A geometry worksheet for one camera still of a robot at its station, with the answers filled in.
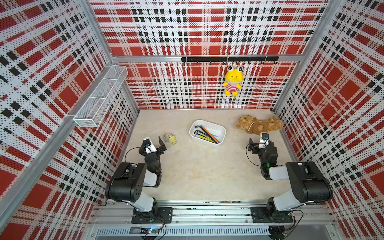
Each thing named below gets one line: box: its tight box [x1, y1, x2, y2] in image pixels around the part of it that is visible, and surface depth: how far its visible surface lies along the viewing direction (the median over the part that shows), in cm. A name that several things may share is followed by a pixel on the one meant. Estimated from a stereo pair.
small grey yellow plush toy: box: [163, 133, 177, 145], surface depth 103 cm
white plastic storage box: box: [189, 119, 227, 147], surface depth 107 cm
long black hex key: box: [193, 129, 218, 144], surface depth 106 cm
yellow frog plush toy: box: [222, 65, 244, 97], surface depth 95 cm
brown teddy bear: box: [235, 114, 284, 135], surface depth 103 cm
